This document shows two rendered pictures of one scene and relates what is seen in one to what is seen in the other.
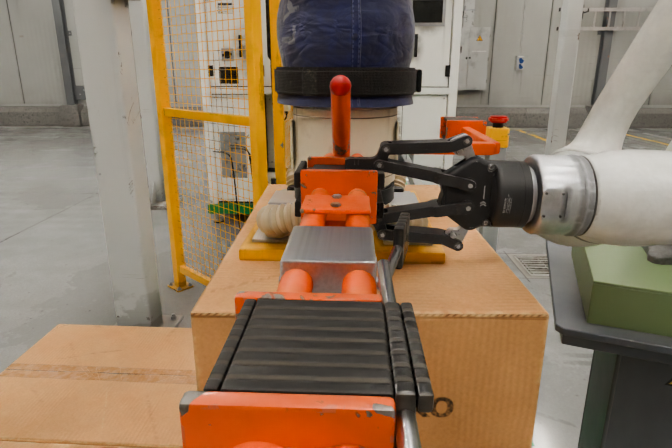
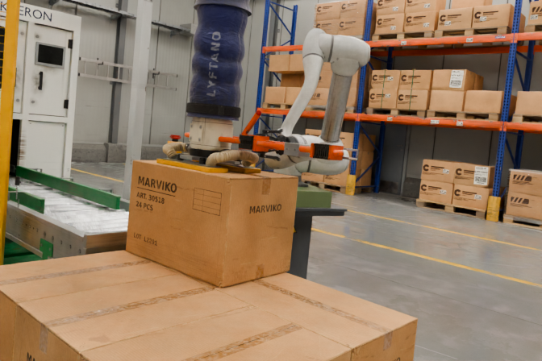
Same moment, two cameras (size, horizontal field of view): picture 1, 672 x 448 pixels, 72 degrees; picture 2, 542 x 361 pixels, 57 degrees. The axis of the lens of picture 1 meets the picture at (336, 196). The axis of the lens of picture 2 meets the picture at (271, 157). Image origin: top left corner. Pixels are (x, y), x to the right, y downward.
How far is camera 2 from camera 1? 1.63 m
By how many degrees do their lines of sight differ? 51
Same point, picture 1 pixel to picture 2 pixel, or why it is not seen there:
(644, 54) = (296, 111)
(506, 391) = (290, 201)
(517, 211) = not seen: hidden behind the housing
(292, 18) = (213, 87)
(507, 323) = (291, 180)
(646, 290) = not seen: hidden behind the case
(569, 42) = (139, 92)
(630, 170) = (310, 139)
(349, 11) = (233, 89)
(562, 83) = (136, 121)
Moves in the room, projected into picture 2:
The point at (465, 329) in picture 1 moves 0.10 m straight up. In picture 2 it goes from (285, 181) to (287, 157)
